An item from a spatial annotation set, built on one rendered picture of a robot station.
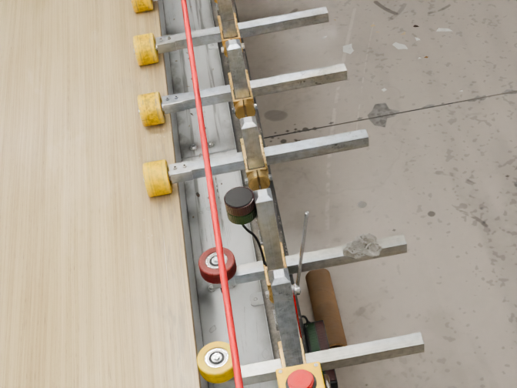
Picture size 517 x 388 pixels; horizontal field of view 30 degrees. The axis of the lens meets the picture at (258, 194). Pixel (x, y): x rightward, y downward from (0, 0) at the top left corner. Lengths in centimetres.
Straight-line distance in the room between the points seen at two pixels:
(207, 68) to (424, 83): 112
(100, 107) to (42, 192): 31
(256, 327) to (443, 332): 89
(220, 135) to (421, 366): 92
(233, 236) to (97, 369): 68
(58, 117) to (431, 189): 145
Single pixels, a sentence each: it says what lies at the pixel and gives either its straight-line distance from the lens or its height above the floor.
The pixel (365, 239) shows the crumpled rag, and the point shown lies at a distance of 214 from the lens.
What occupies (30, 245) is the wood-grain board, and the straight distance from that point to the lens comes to 225.
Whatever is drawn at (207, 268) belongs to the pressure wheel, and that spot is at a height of 91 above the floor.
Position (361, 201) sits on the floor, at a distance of 341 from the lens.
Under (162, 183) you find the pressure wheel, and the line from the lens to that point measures 221.
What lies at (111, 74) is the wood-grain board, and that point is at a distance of 264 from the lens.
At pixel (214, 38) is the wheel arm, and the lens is 261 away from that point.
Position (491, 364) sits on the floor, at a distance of 299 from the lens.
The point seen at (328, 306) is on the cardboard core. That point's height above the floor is 8.
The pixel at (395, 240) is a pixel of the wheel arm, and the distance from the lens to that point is 214.
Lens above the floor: 248
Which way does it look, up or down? 46 degrees down
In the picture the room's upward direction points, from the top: 10 degrees counter-clockwise
